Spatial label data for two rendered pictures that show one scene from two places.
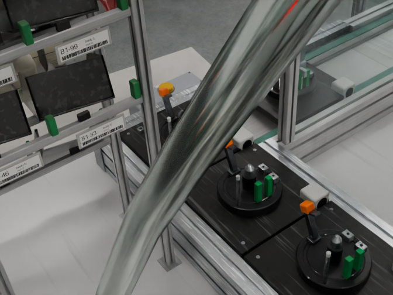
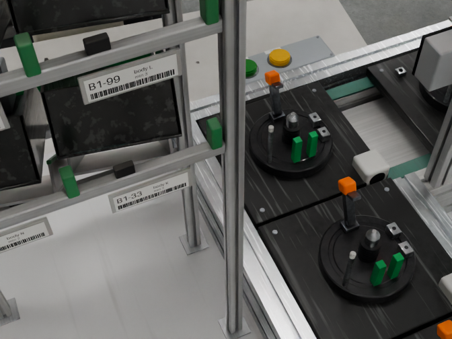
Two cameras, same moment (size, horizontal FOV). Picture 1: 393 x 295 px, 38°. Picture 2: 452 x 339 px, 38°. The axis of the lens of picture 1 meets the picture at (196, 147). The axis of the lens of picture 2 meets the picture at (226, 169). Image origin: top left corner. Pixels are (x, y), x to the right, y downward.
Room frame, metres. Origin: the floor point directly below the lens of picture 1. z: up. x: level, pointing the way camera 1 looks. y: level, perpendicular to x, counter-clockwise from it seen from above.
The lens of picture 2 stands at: (0.36, 0.00, 1.82)
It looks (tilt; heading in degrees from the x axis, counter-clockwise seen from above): 52 degrees down; 11
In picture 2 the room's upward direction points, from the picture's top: 1 degrees counter-clockwise
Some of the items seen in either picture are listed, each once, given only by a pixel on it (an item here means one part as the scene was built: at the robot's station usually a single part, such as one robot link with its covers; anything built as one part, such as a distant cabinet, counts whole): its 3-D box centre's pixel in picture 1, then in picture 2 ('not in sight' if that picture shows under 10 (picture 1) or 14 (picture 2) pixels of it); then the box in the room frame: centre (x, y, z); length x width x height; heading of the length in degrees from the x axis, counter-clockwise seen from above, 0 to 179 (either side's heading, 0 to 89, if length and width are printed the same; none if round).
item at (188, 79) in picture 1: (166, 98); (278, 70); (1.31, 0.07, 0.93); 0.21 x 0.07 x 0.06; 123
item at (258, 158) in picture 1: (250, 178); (370, 246); (0.88, -0.11, 1.01); 0.24 x 0.24 x 0.13; 33
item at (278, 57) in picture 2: (166, 89); (279, 58); (1.31, 0.07, 0.96); 0.04 x 0.04 x 0.02
